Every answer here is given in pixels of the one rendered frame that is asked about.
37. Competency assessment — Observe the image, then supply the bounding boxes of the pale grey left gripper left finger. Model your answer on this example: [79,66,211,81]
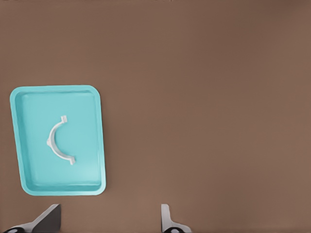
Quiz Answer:
[3,203,62,233]

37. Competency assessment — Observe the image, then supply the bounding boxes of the white drainage pipe clamp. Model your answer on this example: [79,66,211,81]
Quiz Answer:
[46,115,76,166]

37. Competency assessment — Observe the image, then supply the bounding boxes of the turquoise rectangular tray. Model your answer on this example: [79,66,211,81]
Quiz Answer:
[9,84,106,197]

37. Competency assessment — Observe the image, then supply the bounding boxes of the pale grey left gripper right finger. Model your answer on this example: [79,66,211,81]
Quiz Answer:
[161,203,192,233]

